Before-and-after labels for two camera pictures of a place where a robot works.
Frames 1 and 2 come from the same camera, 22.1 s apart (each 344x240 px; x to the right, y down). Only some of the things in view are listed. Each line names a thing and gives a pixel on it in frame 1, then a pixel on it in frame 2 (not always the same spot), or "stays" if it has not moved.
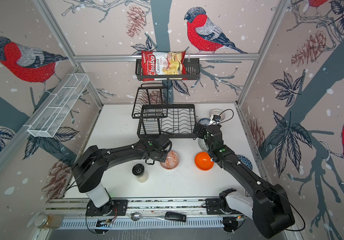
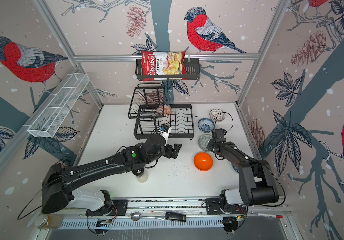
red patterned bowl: (172, 161) → (165, 110)
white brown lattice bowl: (218, 112) stays
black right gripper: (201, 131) → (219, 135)
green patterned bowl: (202, 144) stays
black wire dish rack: (158, 118) stays
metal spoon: (136, 216) stays
